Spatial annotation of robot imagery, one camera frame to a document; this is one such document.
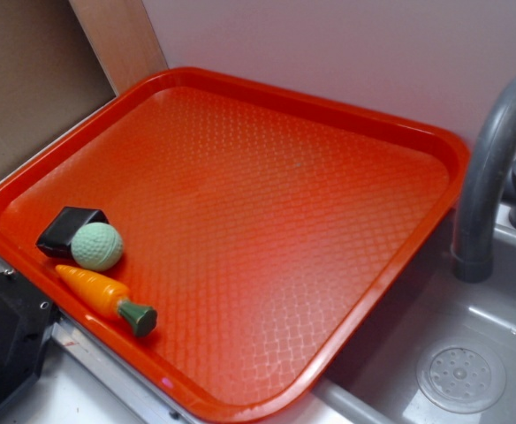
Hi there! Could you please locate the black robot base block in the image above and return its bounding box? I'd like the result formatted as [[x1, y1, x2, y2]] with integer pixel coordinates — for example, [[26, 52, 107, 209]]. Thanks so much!
[[0, 269, 57, 411]]

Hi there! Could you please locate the light green dimpled ball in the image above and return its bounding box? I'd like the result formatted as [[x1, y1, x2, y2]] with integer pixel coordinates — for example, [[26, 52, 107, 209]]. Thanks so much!
[[71, 223, 124, 272]]

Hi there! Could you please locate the orange plastic tray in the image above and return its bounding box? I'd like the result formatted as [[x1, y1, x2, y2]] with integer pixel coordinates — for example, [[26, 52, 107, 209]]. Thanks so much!
[[0, 68, 469, 423]]

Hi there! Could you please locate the orange toy carrot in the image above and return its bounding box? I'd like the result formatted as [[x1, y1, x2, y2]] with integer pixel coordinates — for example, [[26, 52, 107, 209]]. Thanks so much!
[[55, 265, 158, 337]]

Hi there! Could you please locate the black rectangular block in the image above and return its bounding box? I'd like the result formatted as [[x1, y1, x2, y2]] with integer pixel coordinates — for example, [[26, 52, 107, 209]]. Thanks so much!
[[35, 206, 109, 260]]

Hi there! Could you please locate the grey sink basin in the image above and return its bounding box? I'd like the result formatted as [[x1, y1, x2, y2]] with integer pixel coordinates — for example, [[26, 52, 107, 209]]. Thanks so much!
[[314, 206, 516, 423]]

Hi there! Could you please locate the light wooden board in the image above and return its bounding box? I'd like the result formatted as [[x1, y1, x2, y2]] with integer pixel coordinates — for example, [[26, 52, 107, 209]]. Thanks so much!
[[70, 0, 168, 95]]

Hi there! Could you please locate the brown cardboard panel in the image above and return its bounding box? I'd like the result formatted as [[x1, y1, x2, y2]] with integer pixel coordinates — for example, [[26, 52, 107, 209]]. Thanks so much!
[[0, 1, 114, 180]]

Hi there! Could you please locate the round sink drain strainer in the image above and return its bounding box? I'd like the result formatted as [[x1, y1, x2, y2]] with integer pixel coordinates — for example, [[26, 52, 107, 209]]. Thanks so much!
[[416, 337, 506, 414]]

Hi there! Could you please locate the grey curved faucet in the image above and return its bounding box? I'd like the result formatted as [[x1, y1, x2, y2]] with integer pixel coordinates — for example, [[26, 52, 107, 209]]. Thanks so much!
[[451, 78, 516, 283]]

